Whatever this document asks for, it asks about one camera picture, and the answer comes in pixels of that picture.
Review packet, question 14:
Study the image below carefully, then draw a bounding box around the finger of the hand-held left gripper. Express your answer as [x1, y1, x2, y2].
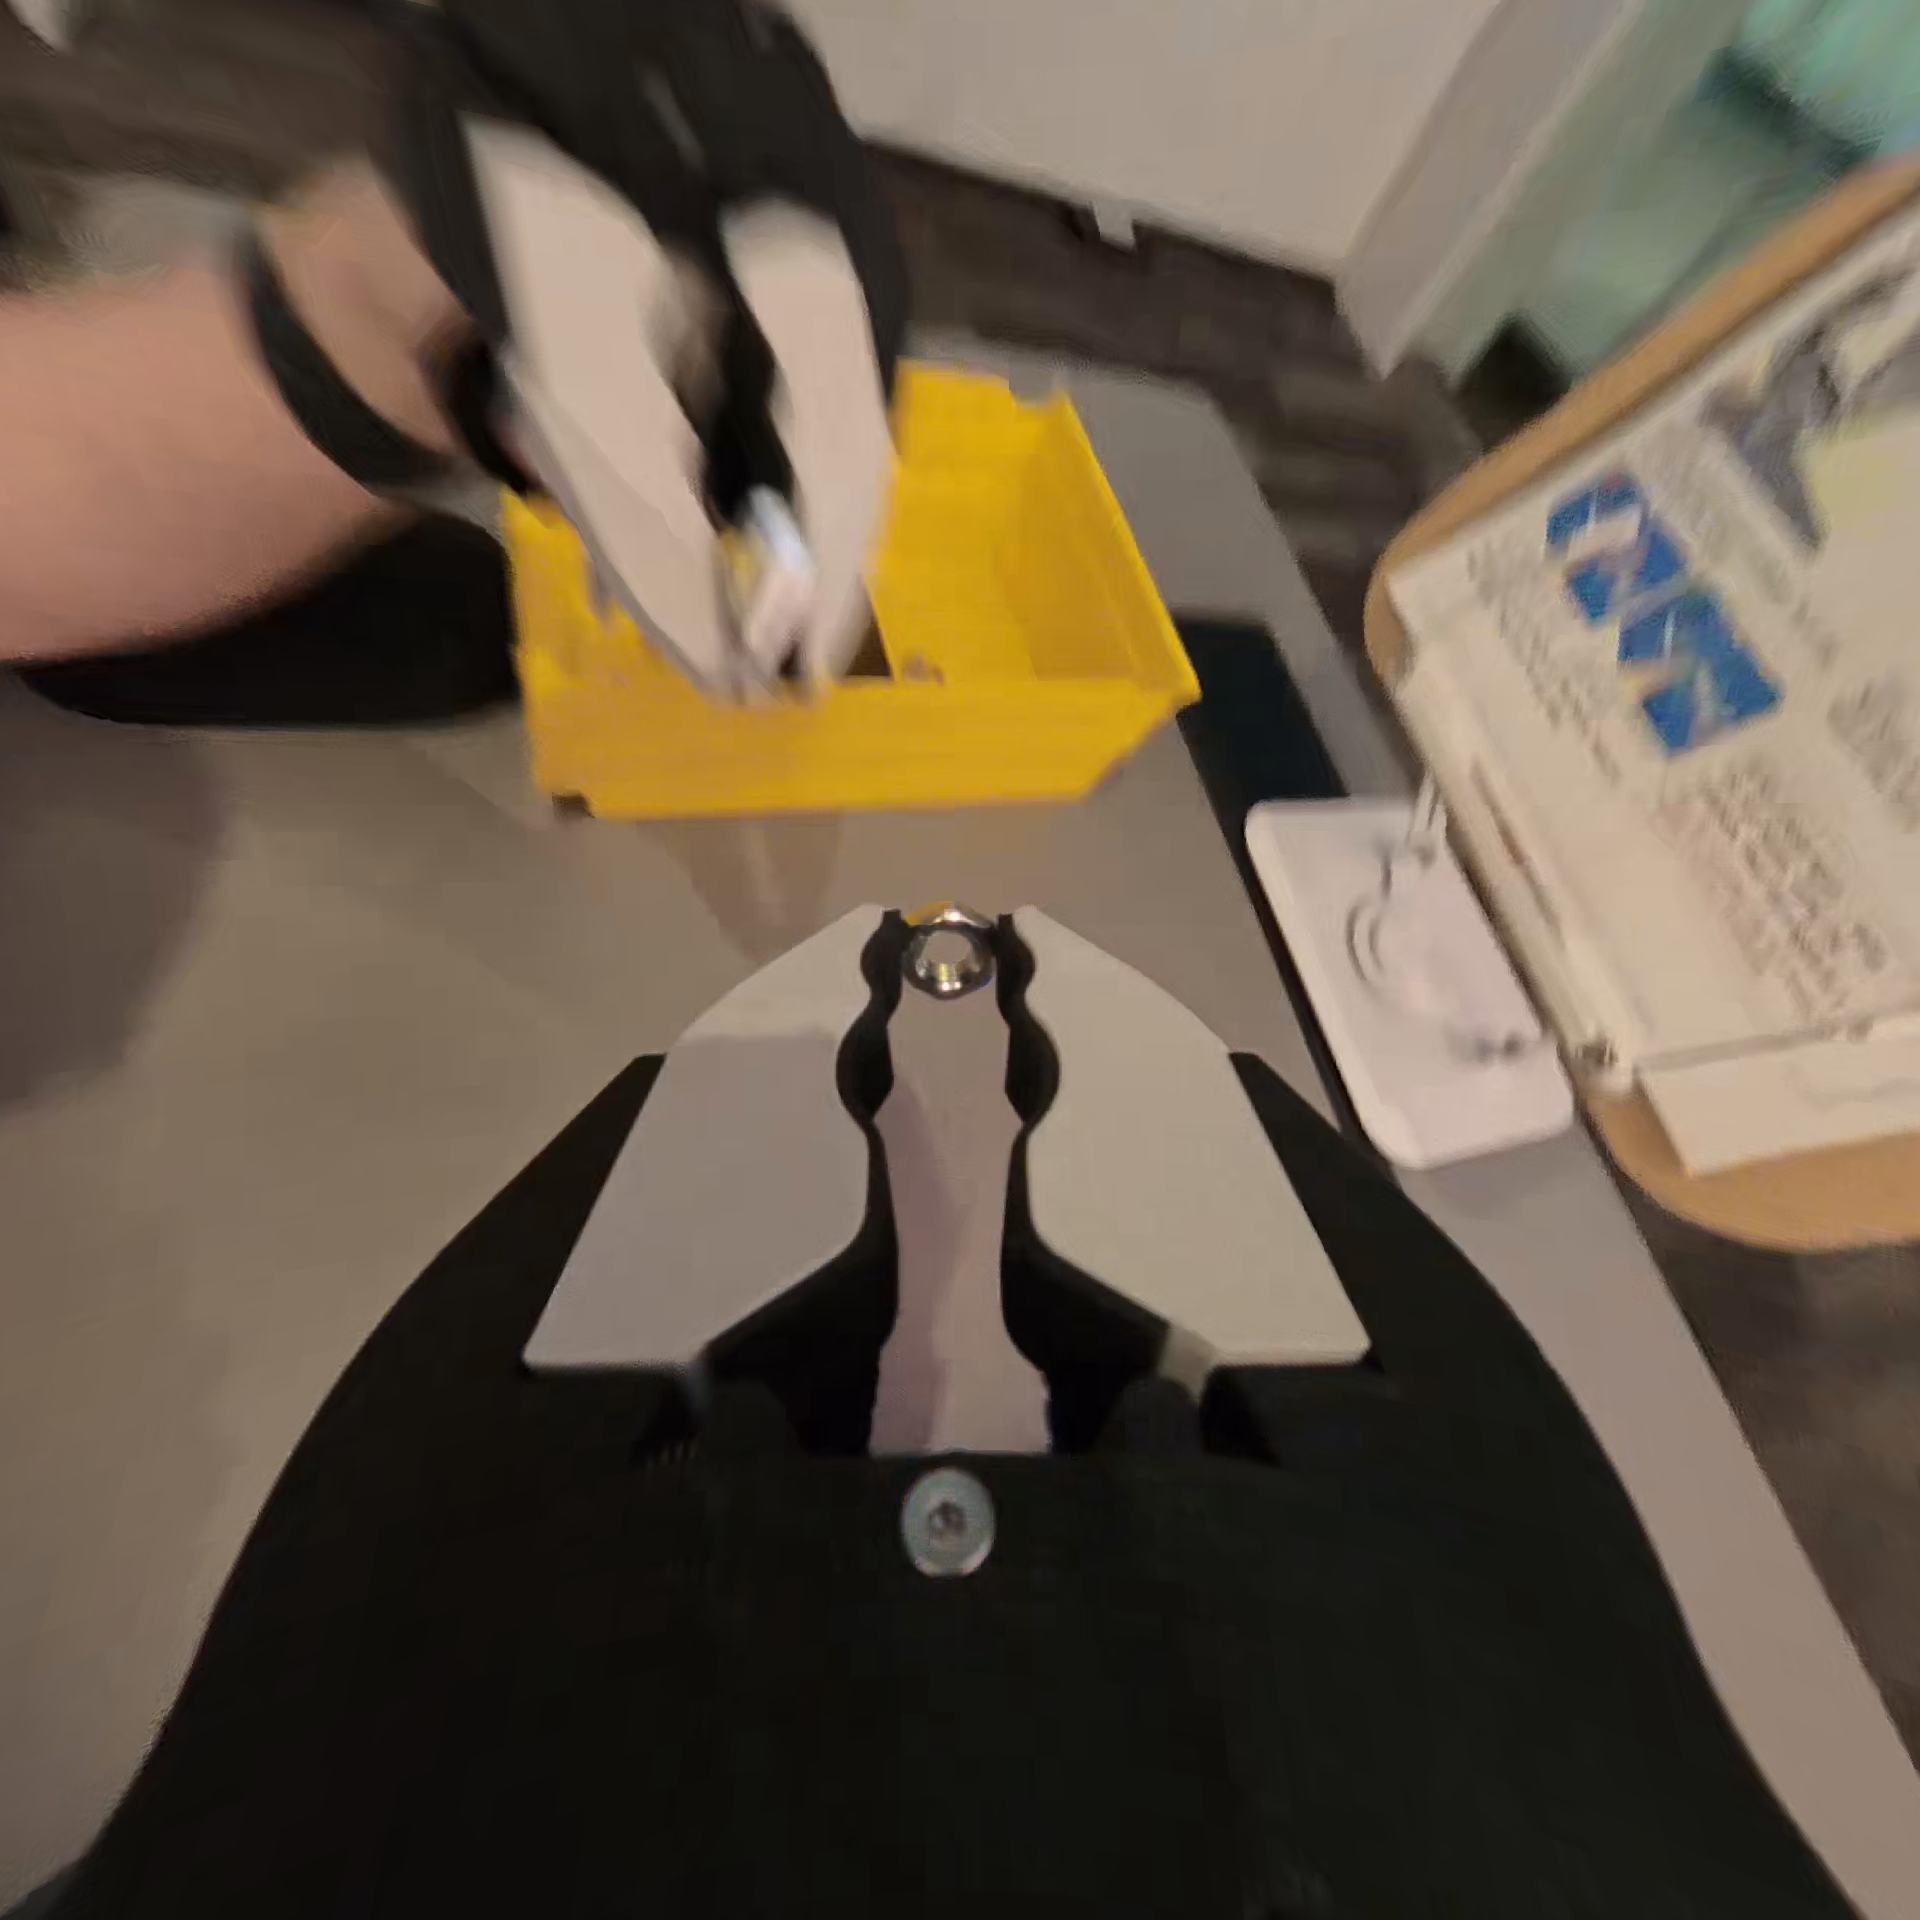
[465, 120, 746, 699]
[718, 203, 897, 699]

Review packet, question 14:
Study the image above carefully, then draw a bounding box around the steel hex nut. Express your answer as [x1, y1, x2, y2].
[903, 904, 1000, 1001]

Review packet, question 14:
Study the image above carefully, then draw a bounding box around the yellow plastic bin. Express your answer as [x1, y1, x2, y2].
[503, 361, 1203, 823]

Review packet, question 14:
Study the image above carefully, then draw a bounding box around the steel hex bolt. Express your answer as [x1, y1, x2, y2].
[736, 488, 822, 681]

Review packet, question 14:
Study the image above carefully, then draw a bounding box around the person's left forearm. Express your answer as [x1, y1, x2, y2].
[0, 254, 452, 668]

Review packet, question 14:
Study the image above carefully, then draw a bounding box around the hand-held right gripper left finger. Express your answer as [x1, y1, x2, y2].
[523, 904, 907, 1376]

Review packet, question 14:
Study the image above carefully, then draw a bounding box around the black wristband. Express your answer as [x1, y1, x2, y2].
[238, 226, 461, 504]

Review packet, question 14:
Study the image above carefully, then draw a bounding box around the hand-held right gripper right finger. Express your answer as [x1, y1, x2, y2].
[993, 904, 1375, 1376]

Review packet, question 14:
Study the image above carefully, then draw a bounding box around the person's left hand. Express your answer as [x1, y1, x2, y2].
[278, 163, 510, 460]

